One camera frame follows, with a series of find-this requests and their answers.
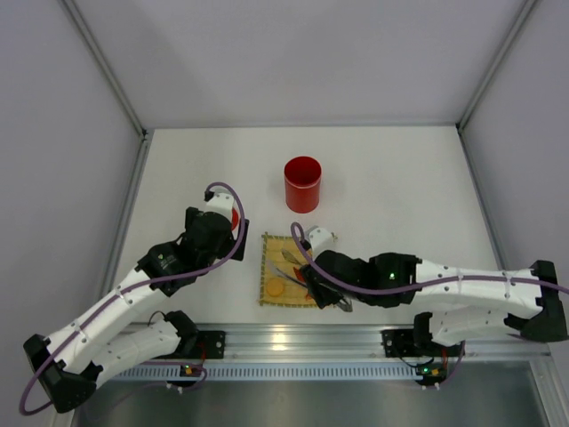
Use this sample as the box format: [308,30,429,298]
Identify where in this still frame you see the aluminium mounting rail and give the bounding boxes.
[115,323,550,362]

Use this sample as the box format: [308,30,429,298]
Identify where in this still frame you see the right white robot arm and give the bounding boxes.
[297,250,568,356]

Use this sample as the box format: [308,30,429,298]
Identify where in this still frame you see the red lid with handle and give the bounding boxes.
[231,208,239,230]

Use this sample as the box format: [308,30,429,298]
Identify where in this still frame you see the left aluminium frame post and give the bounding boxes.
[59,0,148,290]

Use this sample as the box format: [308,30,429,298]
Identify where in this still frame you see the round cracker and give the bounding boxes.
[265,278,285,297]

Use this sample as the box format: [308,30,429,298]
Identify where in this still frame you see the aluminium frame post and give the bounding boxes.
[59,0,148,290]
[455,0,541,270]

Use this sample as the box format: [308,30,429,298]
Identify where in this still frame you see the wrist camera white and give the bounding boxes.
[306,226,335,258]
[204,190,235,223]

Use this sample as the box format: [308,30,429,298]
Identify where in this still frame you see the right aluminium frame post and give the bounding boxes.
[455,0,541,270]

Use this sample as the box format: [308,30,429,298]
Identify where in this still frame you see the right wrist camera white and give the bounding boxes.
[306,226,335,258]

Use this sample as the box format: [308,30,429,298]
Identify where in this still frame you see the bamboo tray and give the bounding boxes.
[258,233,317,309]

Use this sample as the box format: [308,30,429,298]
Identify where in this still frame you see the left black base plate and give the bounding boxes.
[188,330,226,360]

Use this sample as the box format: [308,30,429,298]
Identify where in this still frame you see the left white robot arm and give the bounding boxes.
[23,194,249,414]

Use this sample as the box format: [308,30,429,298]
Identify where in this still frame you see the purple cable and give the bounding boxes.
[18,180,248,415]
[289,222,569,388]

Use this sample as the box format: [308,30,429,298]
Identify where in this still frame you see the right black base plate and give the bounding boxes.
[381,328,461,359]

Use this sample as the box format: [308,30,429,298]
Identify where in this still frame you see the slotted cable duct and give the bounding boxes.
[114,362,420,382]

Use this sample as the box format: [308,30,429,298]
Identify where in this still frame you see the red cylindrical container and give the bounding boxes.
[284,156,322,214]

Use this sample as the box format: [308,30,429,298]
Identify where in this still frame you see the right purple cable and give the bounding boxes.
[289,222,569,388]

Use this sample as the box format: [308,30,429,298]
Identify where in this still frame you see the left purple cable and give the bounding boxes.
[18,180,248,415]

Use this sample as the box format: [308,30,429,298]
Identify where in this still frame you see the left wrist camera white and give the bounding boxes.
[204,190,235,223]

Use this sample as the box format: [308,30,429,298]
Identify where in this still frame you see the metal tongs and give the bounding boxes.
[266,249,355,313]

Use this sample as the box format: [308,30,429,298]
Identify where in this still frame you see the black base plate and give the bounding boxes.
[188,330,226,360]
[381,328,461,359]

